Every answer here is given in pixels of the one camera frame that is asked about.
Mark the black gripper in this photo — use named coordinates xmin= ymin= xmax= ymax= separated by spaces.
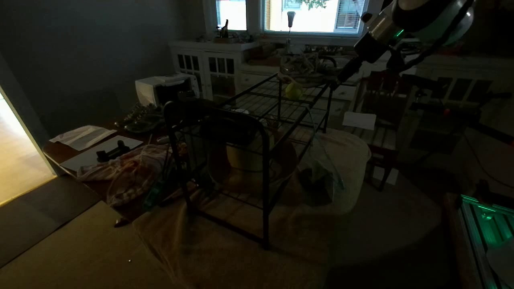
xmin=327 ymin=32 xmax=391 ymax=89

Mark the green tennis ball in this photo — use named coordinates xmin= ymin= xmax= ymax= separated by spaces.
xmin=283 ymin=78 xmax=304 ymax=101

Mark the dark sneaker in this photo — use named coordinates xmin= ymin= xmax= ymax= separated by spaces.
xmin=278 ymin=53 xmax=327 ymax=81
xmin=319 ymin=51 xmax=347 ymax=77

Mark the white paper sheet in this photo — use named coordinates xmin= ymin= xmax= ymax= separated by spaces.
xmin=343 ymin=110 xmax=380 ymax=131

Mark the bright window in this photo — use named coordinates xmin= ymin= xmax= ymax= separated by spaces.
xmin=214 ymin=0 xmax=372 ymax=35

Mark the light green cloth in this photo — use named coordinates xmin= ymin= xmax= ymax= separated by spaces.
xmin=296 ymin=162 xmax=339 ymax=207

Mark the white dollhouse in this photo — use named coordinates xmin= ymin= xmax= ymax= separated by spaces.
xmin=169 ymin=38 xmax=355 ymax=102

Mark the pale round bowl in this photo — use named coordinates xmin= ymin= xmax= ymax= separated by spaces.
xmin=222 ymin=134 xmax=280 ymax=175

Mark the white box appliance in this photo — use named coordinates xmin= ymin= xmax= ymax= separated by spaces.
xmin=134 ymin=72 xmax=201 ymax=109

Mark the beige table cloth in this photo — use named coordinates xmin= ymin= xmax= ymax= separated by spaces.
xmin=134 ymin=125 xmax=375 ymax=289

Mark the clear plastic bag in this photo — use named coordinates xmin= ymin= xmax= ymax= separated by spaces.
xmin=103 ymin=146 xmax=174 ymax=210

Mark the small black device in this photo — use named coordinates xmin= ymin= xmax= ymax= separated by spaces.
xmin=95 ymin=138 xmax=134 ymax=163

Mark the stack of white papers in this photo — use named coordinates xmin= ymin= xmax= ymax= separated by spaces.
xmin=49 ymin=123 xmax=119 ymax=152

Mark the white flat board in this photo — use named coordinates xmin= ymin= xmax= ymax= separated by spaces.
xmin=60 ymin=133 xmax=147 ymax=176

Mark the black wire two-tier rack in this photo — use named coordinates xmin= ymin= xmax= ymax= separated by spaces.
xmin=163 ymin=70 xmax=336 ymax=250

